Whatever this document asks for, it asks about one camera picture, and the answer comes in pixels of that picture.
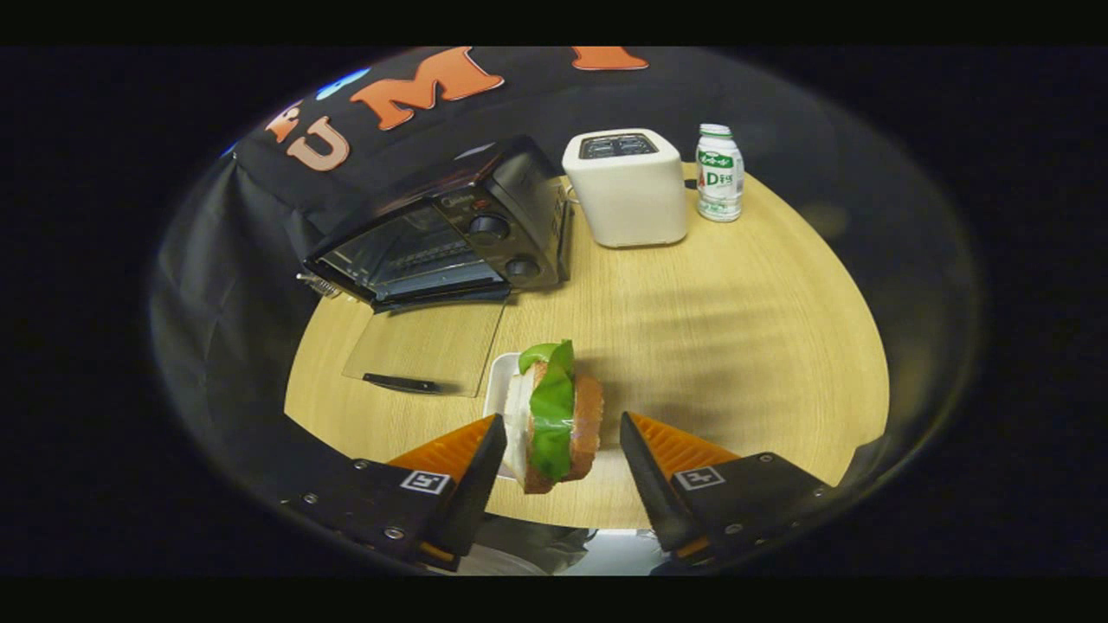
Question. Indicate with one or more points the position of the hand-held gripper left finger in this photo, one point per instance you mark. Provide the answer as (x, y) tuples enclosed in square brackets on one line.
[(476, 484)]

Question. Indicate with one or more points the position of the grey clothing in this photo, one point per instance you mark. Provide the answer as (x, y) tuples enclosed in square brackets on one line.
[(537, 547)]

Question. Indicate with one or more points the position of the white green-label drink bottle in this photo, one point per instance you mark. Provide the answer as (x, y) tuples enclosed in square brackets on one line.
[(720, 177)]

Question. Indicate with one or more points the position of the black toaster oven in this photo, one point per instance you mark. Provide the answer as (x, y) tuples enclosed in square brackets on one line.
[(519, 190)]

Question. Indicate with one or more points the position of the white toaster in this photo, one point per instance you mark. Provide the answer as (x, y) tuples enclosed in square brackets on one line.
[(632, 199)]

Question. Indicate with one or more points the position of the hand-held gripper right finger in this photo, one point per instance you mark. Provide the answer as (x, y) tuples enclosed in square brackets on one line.
[(649, 484)]

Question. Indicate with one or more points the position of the lettuce sandwich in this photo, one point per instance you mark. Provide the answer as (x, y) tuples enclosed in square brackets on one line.
[(554, 415)]

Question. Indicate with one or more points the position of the white plastic tray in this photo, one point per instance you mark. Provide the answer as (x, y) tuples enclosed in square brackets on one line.
[(500, 389)]

